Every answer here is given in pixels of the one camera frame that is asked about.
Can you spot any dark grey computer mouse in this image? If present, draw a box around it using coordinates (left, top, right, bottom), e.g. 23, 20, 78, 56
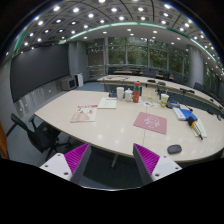
167, 144, 182, 154

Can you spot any white mug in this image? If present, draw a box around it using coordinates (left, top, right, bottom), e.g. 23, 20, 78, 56
117, 87, 124, 100

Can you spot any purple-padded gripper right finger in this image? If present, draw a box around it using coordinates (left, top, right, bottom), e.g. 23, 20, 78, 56
133, 143, 181, 185

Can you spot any red and white booklet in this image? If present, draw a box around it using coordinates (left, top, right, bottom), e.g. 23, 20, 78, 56
70, 105, 98, 123

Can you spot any green and white paper cup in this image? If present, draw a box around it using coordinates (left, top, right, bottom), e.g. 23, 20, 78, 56
160, 93, 169, 107

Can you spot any red water bottle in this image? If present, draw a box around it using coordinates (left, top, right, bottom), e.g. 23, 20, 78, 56
133, 81, 140, 103

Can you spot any pink mouse pad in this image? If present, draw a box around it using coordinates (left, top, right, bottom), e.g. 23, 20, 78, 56
134, 112, 167, 134

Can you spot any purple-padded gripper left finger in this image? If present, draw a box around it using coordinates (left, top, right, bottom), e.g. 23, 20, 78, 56
41, 143, 91, 184

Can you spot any white paper document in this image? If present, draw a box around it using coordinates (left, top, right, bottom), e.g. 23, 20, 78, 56
98, 97, 117, 109

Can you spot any blue folder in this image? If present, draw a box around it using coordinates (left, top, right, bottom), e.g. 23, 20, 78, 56
180, 109, 198, 121

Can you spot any large black wall screen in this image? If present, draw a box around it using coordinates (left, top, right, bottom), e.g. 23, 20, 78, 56
10, 45, 69, 102

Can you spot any black office chair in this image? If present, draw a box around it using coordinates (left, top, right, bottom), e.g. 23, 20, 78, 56
11, 113, 71, 160

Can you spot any white lidded cup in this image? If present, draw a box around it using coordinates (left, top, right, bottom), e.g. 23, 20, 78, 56
125, 88, 133, 102

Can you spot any grey box monitor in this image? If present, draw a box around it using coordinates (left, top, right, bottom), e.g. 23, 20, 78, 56
61, 78, 77, 91

